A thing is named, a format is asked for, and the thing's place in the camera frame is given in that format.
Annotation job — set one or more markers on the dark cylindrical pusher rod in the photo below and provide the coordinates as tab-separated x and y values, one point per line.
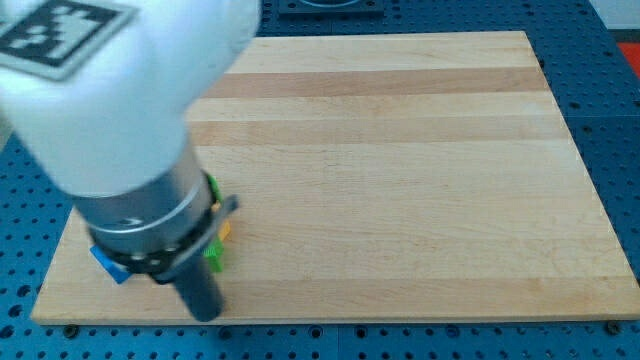
198	290

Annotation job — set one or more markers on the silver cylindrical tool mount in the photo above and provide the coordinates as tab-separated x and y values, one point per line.
162	227

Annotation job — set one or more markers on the blue cube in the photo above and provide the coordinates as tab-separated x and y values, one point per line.
117	272

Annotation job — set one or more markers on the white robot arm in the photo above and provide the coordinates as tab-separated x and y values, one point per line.
98	91

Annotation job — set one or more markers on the green block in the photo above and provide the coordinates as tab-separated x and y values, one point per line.
214	252

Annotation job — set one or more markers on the yellow block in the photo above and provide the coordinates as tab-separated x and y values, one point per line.
224	227

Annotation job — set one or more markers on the fiducial marker tag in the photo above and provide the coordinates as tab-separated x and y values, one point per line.
54	39

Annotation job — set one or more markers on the wooden board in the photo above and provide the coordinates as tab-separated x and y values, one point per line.
407	178

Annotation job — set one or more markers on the red object at edge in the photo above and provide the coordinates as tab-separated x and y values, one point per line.
631	52

